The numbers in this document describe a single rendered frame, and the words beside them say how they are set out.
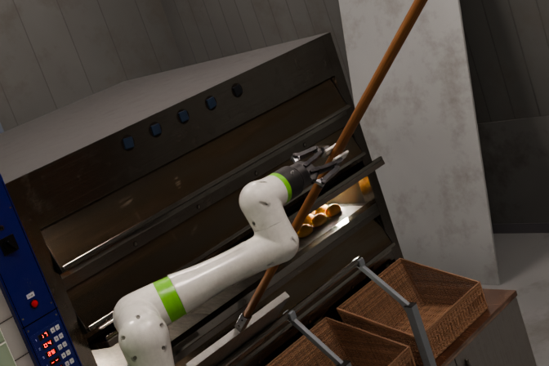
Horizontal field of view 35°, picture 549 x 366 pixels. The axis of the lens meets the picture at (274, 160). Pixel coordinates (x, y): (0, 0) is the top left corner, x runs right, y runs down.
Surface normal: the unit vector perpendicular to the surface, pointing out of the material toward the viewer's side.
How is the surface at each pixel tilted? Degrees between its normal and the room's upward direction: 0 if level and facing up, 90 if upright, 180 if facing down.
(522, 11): 90
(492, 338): 90
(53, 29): 90
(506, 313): 90
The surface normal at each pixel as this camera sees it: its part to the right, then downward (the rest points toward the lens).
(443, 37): -0.71, 0.15
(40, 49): 0.69, -0.07
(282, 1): -0.65, 0.38
